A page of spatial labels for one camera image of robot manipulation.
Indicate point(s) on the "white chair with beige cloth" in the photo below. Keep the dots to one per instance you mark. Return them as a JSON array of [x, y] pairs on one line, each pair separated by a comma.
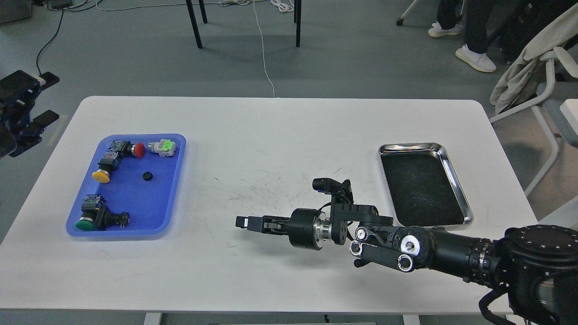
[[529, 83]]

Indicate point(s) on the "person legs white shoes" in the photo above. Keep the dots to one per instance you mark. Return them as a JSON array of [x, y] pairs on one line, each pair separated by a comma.
[[474, 51]]

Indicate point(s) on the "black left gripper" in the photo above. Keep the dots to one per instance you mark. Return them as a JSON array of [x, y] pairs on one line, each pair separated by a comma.
[[18, 95]]

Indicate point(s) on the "blue plastic tray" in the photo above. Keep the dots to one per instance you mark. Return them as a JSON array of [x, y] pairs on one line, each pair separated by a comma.
[[149, 203]]

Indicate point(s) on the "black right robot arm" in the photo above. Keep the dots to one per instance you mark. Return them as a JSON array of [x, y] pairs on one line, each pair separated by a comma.
[[534, 266]]

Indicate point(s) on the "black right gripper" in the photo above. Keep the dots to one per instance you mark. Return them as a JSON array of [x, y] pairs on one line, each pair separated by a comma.
[[306, 228]]

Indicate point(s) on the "small black gear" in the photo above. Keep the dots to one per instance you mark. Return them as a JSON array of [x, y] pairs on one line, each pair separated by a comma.
[[147, 176]]

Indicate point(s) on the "silver metal tray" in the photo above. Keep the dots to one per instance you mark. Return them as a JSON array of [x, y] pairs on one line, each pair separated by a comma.
[[423, 186]]

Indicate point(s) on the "yellow push button switch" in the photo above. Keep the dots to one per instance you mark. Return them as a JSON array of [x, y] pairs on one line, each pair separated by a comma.
[[109, 162]]

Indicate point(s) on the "grey green switch part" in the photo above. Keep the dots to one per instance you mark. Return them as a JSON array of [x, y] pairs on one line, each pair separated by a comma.
[[163, 147]]

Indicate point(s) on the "white rolling chair base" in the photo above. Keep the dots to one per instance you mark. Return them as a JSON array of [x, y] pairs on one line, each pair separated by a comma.
[[400, 20]]

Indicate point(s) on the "red push button switch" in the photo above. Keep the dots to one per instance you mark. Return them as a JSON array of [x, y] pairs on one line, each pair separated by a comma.
[[127, 148]]

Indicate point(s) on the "green push button switch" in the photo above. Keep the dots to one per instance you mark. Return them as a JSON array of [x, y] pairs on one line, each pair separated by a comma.
[[96, 215]]

